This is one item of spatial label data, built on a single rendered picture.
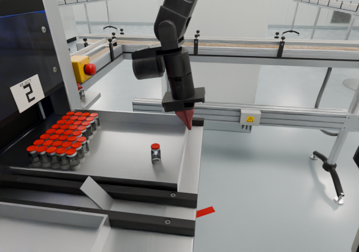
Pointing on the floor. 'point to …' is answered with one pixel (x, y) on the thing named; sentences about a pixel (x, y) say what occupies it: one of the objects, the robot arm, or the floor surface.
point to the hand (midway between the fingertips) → (189, 126)
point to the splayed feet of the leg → (331, 176)
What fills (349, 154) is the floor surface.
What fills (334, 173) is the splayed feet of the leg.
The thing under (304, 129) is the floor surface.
